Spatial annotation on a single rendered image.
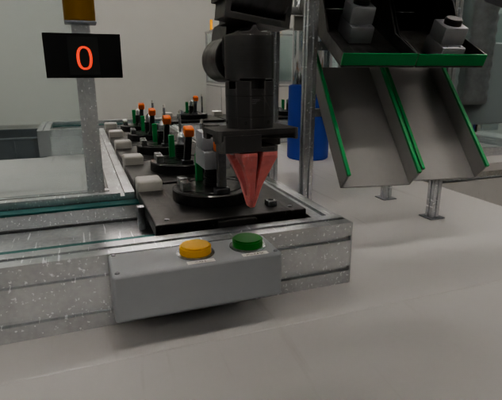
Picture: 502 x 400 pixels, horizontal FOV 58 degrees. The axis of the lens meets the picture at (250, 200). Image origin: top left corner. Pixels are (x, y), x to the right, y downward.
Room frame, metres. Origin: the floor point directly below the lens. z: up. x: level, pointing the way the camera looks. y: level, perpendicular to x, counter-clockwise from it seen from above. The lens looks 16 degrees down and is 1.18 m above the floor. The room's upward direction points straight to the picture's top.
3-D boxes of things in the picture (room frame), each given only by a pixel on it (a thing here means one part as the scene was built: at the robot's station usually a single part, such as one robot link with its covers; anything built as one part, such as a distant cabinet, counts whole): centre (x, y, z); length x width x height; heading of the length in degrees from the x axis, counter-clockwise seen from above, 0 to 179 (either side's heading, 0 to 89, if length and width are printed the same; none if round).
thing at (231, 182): (0.76, 0.07, 0.98); 0.14 x 0.14 x 0.02
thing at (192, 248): (0.53, 0.07, 0.96); 0.04 x 0.04 x 0.02
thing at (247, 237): (0.56, 0.00, 0.96); 0.04 x 0.04 x 0.02
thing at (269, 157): (0.55, 0.01, 1.06); 0.07 x 0.07 x 0.09; 21
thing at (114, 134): (1.46, 0.33, 1.01); 0.24 x 0.24 x 0.13; 20
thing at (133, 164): (1.00, 0.15, 1.01); 0.24 x 0.24 x 0.13; 20
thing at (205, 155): (0.77, 0.07, 1.06); 0.08 x 0.04 x 0.07; 20
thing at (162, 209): (0.76, 0.07, 0.96); 0.24 x 0.24 x 0.02; 20
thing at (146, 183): (0.82, 0.19, 0.97); 0.05 x 0.05 x 0.04; 20
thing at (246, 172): (0.56, -0.01, 1.06); 0.07 x 0.07 x 0.09; 21
